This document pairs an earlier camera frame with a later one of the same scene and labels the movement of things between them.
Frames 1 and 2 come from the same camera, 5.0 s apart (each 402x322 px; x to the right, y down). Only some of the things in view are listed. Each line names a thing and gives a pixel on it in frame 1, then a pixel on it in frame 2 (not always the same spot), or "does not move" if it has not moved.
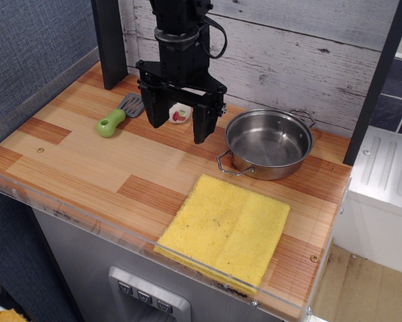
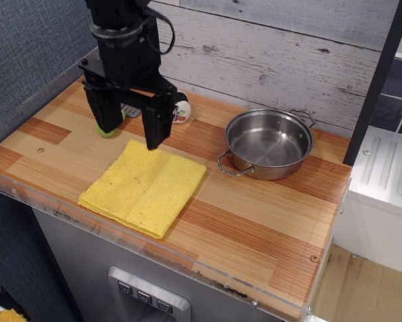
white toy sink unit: (377, 221) does not move
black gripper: (184, 74) to (131, 66)
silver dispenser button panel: (133, 298) does not move
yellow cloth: (225, 233) to (143, 189)
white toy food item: (180, 113) does not move
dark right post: (379, 79) does not move
